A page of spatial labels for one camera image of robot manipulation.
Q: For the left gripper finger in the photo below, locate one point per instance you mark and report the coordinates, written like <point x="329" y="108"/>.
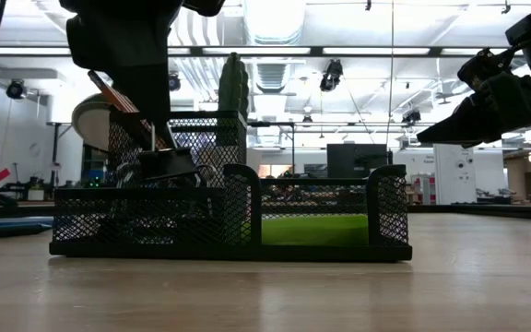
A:
<point x="148" y="101"/>

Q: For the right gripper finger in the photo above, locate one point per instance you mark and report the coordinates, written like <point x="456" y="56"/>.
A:
<point x="477" y="143"/>
<point x="468" y="122"/>

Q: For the orange pencil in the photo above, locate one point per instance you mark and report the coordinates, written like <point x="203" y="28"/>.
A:
<point x="109" y="93"/>
<point x="109" y="103"/>

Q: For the black mesh desk organizer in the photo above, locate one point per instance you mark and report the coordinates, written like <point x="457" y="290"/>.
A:
<point x="228" y="252"/>

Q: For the green sticky note pad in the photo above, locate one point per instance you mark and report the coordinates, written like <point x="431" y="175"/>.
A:
<point x="316" y="230"/>

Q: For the dark brown pen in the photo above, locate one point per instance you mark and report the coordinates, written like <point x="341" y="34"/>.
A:
<point x="7" y="232"/>

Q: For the black ceiling track light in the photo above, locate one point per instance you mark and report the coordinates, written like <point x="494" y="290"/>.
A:
<point x="15" y="90"/>
<point x="176" y="83"/>
<point x="411" y="116"/>
<point x="332" y="76"/>

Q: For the white building column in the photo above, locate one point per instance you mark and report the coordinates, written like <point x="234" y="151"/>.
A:
<point x="454" y="184"/>

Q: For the green cactus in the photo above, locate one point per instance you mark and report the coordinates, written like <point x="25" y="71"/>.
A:
<point x="233" y="83"/>

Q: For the black computer monitor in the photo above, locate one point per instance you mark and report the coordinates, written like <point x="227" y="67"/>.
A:
<point x="357" y="161"/>

